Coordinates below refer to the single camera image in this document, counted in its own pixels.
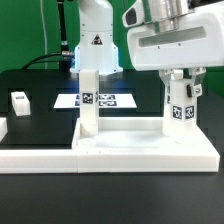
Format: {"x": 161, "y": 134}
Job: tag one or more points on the white L-shaped fence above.
{"x": 38, "y": 161}

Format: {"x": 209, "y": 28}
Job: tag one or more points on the fiducial marker sheet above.
{"x": 68, "y": 101}

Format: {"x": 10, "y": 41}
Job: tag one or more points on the black pole with clamp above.
{"x": 63, "y": 65}

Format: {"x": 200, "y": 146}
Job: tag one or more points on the white desk tabletop tray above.
{"x": 127, "y": 144}

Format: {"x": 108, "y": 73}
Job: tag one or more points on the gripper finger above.
{"x": 165, "y": 76}
{"x": 194, "y": 88}

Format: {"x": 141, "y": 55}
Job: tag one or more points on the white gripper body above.
{"x": 179, "y": 37}

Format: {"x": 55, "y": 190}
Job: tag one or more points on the white block at left edge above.
{"x": 3, "y": 127}

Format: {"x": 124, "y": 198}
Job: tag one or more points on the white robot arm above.
{"x": 96, "y": 49}

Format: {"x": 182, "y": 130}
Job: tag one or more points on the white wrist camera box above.
{"x": 139, "y": 13}

